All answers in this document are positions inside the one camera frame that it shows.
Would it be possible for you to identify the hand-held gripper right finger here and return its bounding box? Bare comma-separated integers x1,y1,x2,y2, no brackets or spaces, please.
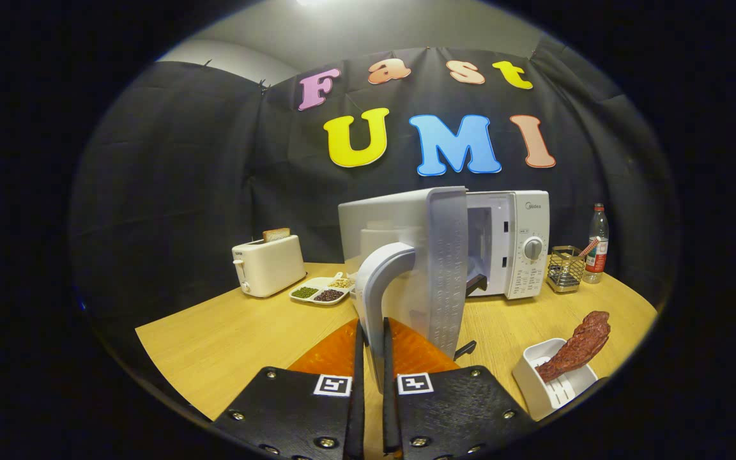
381,317,538,460

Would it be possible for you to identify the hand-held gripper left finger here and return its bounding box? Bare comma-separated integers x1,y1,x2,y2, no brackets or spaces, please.
211,318,367,460

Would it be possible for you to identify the white toaster oven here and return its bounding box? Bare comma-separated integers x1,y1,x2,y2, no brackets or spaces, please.
338,186,551,390

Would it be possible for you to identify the reddish brown meat piece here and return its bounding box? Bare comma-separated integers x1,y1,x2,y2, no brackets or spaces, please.
536,310,611,383

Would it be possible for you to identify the cream pop-up toaster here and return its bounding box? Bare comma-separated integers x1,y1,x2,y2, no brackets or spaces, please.
232,234,307,298

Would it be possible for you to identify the white divided dish with beans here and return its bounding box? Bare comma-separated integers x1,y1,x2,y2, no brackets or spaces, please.
289,272,357,306

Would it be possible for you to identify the white ribbed plastic tray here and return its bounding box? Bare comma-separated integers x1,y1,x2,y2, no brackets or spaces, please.
512,338,599,421

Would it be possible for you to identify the clear plastic bottle red label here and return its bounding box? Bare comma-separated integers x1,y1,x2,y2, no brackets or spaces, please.
583,203,610,284

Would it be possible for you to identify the metal wire mesh basket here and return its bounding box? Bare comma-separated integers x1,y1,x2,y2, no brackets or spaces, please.
547,245,587,294

